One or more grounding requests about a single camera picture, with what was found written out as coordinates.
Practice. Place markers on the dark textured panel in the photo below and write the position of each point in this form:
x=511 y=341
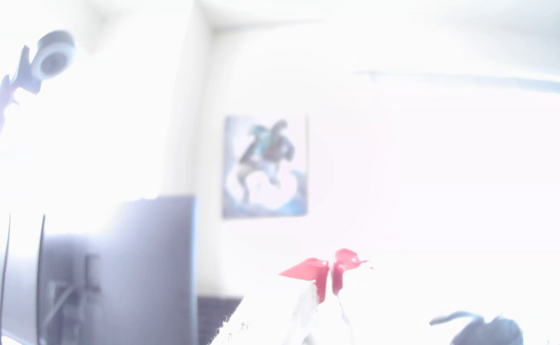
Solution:
x=215 y=316

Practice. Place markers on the stainless steel pitcher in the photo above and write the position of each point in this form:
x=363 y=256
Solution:
x=488 y=333

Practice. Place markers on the wall poster with figure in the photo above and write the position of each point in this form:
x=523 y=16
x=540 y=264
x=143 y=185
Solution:
x=264 y=167

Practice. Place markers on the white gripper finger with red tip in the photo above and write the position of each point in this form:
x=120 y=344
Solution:
x=343 y=261
x=311 y=270

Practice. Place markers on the dark computer monitor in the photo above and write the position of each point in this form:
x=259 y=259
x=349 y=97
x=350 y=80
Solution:
x=146 y=268

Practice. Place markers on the round webcam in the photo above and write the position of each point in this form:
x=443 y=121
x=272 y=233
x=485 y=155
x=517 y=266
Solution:
x=52 y=55

